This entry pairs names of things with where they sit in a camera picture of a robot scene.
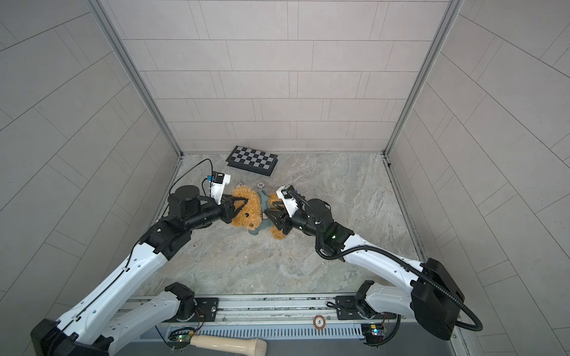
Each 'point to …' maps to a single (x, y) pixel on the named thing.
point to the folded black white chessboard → (252, 160)
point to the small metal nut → (260, 185)
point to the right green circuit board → (374, 333)
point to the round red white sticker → (319, 322)
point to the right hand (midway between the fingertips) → (269, 211)
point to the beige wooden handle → (246, 346)
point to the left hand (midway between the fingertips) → (252, 200)
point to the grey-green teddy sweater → (265, 223)
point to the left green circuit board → (179, 341)
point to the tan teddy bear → (249, 216)
